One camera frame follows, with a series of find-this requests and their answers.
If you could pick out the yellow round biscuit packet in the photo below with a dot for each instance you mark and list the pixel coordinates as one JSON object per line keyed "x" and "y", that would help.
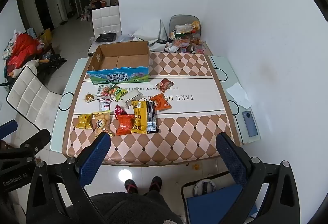
{"x": 102, "y": 122}

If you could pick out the green bag of coloured candies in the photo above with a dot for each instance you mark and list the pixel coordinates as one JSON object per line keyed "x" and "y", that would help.
{"x": 118, "y": 92}

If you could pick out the orange basket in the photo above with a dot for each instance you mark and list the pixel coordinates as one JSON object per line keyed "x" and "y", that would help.
{"x": 98, "y": 3}

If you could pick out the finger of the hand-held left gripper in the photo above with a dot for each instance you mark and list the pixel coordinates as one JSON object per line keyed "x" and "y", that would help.
{"x": 7, "y": 128}
{"x": 34, "y": 142}

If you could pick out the small red snack packet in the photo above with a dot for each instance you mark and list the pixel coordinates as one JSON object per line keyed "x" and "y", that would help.
{"x": 120, "y": 111}

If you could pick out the round white device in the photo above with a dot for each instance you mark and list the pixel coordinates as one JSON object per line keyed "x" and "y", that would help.
{"x": 204, "y": 187}

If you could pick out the pile of assorted snack packets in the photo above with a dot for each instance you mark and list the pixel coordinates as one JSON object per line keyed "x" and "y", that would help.
{"x": 183, "y": 39}

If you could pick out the gold snack packet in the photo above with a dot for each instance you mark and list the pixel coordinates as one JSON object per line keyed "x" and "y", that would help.
{"x": 84, "y": 121}

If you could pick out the blue cushioned chair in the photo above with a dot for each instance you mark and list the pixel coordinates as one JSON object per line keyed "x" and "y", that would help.
{"x": 217, "y": 203}

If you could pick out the grey chair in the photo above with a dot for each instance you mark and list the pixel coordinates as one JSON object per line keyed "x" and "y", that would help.
{"x": 183, "y": 20}

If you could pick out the white quilted chair with dirty seat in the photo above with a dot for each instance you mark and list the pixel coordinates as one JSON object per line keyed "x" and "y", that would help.
{"x": 30, "y": 90}

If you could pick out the red white strip packet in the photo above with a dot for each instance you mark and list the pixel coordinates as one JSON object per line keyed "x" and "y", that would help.
{"x": 104, "y": 105}

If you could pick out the small clear cake packet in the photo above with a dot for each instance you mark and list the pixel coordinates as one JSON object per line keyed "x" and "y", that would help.
{"x": 89, "y": 97}

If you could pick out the orange snack packet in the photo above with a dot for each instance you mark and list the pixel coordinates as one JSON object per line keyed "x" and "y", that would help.
{"x": 161, "y": 102}

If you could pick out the small orange floor scrap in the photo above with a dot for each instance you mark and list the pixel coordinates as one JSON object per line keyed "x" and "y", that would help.
{"x": 196, "y": 167}

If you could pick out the red-orange snack packet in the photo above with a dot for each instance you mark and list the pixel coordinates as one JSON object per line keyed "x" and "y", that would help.
{"x": 124, "y": 125}

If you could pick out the large yellow black packet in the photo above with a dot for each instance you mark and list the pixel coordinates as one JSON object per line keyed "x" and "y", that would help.
{"x": 142, "y": 116}

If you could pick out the person's grey fleece robe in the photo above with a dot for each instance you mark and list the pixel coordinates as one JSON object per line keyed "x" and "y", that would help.
{"x": 133, "y": 208}

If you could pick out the yellow bucket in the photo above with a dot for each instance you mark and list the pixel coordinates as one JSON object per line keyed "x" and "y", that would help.
{"x": 46, "y": 34}

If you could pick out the white plush duck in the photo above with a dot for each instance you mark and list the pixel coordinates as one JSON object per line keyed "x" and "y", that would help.
{"x": 32, "y": 63}

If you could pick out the cardboard box with blue print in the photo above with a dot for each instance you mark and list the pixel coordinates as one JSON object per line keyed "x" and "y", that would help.
{"x": 120, "y": 62}

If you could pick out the white paper tissue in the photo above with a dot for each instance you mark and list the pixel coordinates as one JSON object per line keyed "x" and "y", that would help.
{"x": 238, "y": 94}

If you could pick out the white cookie packet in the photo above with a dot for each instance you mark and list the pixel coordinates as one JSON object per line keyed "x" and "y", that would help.
{"x": 103, "y": 90}

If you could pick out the blue smartphone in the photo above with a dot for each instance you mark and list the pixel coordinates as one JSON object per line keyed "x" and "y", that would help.
{"x": 249, "y": 122}

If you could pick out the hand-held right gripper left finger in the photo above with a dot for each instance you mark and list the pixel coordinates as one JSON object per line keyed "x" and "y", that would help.
{"x": 93, "y": 162}

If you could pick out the white snack packet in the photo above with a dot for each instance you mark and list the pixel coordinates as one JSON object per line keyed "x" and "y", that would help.
{"x": 133, "y": 97}

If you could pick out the person's left foot in slipper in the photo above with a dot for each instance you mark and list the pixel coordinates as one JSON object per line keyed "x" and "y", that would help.
{"x": 131, "y": 186}

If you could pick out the black pouch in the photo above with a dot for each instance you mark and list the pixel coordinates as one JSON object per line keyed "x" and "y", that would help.
{"x": 105, "y": 37}

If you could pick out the red plastic bag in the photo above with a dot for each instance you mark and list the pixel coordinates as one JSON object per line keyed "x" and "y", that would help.
{"x": 21, "y": 48}

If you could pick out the dark doorway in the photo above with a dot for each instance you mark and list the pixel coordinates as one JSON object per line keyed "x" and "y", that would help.
{"x": 42, "y": 6}

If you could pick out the clear plastic bag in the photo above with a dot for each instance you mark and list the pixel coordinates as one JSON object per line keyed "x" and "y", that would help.
{"x": 124, "y": 38}

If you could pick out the plaid cloth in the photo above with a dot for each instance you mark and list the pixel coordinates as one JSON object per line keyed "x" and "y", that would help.
{"x": 7, "y": 48}

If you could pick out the brown snack packet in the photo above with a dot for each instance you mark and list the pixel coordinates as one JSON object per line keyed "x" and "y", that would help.
{"x": 164, "y": 85}

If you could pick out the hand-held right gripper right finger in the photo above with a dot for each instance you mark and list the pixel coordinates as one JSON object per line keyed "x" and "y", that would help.
{"x": 230, "y": 157}

